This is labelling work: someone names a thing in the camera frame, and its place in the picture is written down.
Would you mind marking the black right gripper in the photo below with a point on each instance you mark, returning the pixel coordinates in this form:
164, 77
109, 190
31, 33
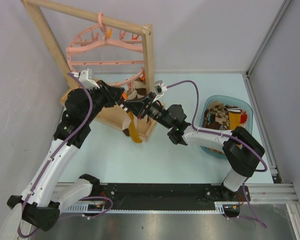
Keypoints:
137, 106

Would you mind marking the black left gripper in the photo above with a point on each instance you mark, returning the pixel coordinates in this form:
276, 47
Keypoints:
111, 94

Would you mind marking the cream brown striped sock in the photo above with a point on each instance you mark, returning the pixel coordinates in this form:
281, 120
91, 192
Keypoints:
139, 90

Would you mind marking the mustard striped cuff sock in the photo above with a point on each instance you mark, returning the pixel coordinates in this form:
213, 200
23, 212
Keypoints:
132, 128

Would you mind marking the orange clothes clip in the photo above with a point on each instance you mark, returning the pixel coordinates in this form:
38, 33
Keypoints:
124, 95
142, 78

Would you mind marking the pink round clip hanger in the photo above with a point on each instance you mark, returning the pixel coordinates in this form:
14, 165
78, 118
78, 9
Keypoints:
114, 45

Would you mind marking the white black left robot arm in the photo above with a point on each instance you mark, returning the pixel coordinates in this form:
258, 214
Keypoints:
41, 208

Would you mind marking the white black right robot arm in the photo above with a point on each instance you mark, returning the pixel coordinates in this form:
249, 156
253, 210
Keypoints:
241, 149

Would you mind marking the wooden hanger rack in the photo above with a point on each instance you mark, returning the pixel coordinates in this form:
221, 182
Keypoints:
33, 8

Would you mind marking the pile of socks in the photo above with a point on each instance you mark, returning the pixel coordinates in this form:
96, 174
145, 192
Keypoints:
216, 116

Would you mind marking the mustard yellow sock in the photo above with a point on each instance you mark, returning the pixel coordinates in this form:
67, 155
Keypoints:
234, 120

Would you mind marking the blue plastic sock bin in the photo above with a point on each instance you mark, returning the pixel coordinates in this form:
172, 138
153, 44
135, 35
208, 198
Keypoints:
226, 100

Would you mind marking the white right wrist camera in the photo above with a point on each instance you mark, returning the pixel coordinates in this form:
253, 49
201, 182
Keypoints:
159, 89

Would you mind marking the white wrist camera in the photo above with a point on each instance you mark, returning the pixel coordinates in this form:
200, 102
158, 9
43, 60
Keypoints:
85, 78
159, 89

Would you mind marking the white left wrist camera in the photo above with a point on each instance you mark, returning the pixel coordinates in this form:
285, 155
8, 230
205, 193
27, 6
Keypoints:
85, 78

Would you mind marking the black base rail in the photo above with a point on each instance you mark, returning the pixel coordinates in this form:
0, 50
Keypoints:
161, 196

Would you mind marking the aluminium frame profile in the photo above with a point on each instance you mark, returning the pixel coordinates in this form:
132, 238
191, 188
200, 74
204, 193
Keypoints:
273, 83

